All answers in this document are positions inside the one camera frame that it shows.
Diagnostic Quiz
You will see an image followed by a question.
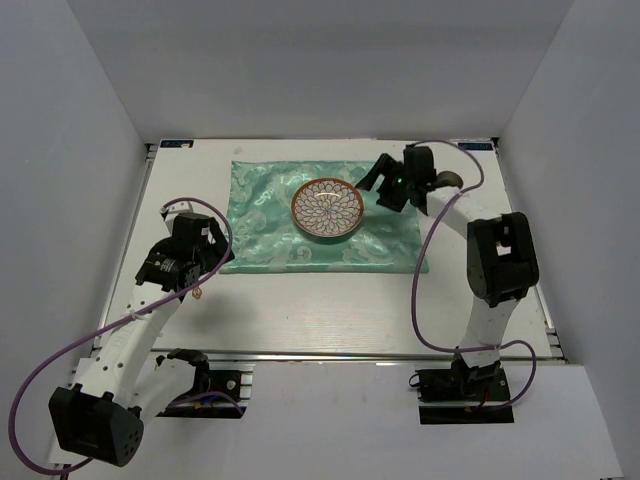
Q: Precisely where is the blue corner sticker right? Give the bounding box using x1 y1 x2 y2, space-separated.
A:
457 142 494 151

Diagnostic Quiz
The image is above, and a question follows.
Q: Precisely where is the mint green satin cloth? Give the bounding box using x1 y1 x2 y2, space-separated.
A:
221 161 422 274

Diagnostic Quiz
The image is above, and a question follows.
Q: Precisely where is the aluminium table edge rail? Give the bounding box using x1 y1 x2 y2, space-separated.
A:
199 349 566 366

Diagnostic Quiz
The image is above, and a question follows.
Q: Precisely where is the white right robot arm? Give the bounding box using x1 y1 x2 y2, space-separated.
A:
356 141 539 399

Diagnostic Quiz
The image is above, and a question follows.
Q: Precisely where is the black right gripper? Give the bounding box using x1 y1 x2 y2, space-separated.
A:
356 153 415 213

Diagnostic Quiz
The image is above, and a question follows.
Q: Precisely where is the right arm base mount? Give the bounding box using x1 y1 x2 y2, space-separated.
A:
408 368 514 426

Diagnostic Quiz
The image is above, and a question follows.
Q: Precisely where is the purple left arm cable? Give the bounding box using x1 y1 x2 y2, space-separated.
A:
8 197 236 474

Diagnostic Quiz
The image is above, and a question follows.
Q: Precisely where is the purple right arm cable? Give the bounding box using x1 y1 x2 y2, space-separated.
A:
404 139 539 409

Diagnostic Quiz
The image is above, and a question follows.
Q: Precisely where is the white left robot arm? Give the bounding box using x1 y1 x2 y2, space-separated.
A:
79 160 421 413

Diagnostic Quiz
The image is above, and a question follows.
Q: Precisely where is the blue corner sticker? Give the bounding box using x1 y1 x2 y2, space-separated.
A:
457 142 494 151
159 140 194 149

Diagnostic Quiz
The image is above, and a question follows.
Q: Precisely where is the floral plate with orange rim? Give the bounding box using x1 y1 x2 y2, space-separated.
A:
290 177 365 238

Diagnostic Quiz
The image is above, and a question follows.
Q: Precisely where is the cream metal cup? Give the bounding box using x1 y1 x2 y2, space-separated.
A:
436 171 464 189

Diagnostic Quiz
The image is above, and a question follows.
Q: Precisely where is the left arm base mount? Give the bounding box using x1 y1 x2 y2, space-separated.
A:
128 348 252 424

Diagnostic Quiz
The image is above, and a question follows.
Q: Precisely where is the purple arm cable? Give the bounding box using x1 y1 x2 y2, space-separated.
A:
8 197 236 474
404 139 539 409

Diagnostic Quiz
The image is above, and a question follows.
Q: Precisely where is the blue corner sticker left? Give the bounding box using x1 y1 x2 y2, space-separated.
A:
159 140 194 149

